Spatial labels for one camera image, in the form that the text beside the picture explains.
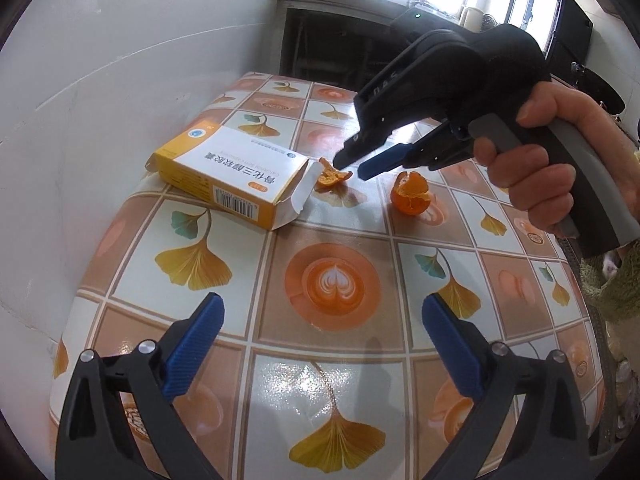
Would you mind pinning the white mug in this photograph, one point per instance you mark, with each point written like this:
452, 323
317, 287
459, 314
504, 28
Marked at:
470, 17

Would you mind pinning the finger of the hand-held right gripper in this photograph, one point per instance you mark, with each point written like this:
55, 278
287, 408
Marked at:
350, 152
385, 160

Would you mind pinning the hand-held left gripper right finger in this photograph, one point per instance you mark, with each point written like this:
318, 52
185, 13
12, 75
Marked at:
452, 350

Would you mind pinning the black wok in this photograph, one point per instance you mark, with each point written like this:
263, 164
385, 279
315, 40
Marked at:
607, 92

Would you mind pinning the green fluffy garment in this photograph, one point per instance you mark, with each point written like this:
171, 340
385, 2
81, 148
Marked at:
615, 285

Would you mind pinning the person's right forearm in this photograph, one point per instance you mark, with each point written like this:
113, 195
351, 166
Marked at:
629, 137

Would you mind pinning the person's right hand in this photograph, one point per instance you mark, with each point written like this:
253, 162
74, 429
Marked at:
535, 185

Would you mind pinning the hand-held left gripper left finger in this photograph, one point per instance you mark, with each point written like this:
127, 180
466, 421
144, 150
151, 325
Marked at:
192, 350

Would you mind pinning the partly peeled tangerine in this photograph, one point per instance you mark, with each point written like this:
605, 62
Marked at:
410, 200

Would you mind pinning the orange peel piece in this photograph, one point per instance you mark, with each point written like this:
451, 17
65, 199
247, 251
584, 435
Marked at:
330, 179

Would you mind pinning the black countertop oven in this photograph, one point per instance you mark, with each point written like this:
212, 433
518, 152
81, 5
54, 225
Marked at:
570, 25

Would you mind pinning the yellow medicine box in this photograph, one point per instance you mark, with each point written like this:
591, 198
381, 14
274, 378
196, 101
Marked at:
225, 175

